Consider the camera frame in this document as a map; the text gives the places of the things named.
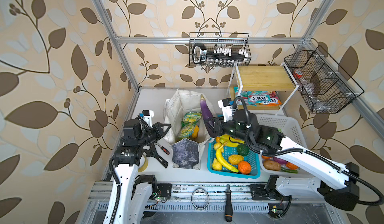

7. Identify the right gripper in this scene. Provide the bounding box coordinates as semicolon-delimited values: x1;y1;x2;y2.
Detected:
204;116;252;145

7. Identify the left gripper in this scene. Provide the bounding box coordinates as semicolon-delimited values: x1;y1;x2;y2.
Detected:
136;122;171;148

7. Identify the purple eggplant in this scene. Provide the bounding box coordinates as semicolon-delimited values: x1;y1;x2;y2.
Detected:
200;94;214;130

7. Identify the green snack bag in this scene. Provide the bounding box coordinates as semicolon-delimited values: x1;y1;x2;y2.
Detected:
177;123;197;141
182;111;202;124

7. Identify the cream canvas grocery bag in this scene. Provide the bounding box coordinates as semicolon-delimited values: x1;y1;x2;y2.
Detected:
163;89;216;170

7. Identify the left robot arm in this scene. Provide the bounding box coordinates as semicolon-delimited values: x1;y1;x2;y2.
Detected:
104;110;171;224

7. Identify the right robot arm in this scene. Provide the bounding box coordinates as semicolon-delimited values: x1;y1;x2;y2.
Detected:
204;97;384;211

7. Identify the Fox's candy bag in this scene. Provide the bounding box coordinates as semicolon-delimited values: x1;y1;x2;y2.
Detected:
234;87;282;106

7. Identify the banana bunch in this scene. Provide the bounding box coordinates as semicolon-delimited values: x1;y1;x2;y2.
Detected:
215;134;245;148

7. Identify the yellow lemon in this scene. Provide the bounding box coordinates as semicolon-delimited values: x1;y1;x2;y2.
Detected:
213;142;222;151

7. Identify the single yellow banana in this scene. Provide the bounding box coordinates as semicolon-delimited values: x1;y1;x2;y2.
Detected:
216;147;239;173

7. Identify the yellow tape roll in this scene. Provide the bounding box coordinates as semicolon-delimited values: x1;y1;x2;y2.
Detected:
138;155;149;173

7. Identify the green avocado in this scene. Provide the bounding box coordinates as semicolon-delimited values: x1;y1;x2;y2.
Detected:
237;144;250;157

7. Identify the orange tangerine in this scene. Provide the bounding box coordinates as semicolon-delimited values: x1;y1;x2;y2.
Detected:
238;161;252;175

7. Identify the teal plastic basket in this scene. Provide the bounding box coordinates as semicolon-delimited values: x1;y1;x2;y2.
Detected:
207;134;261;179

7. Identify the white wooden two-tier shelf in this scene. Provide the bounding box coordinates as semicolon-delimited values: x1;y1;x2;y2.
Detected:
227;63;299;115

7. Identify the brown potato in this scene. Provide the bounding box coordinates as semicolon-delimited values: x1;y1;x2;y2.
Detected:
263;160;281;172

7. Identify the black socket tool set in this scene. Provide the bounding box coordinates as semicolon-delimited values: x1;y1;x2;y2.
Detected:
189;43;252;66

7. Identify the purple onion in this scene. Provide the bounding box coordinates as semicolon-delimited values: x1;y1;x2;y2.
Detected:
273;157;288;165

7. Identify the white plastic basket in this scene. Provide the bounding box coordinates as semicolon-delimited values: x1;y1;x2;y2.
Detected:
256;114;313;178

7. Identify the black orange screwdriver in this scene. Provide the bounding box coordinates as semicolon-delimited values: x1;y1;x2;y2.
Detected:
225;184;233;223

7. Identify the plastic bottle red cap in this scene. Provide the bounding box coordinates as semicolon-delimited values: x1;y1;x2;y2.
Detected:
294;70;315;94

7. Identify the red handled small screwdriver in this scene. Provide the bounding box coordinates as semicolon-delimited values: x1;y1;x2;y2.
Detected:
160;146;170;155

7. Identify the black cable ring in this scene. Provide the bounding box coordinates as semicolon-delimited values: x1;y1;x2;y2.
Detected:
191;187;211;211

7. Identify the black wire basket centre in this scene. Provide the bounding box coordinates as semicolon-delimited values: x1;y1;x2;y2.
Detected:
189;32;252;68

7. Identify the black wire basket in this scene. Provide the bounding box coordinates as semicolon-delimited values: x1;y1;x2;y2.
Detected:
189;32;252;68
284;46;364;114

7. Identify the black wire basket right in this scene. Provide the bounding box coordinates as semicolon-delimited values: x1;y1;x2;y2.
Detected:
284;46;364;114

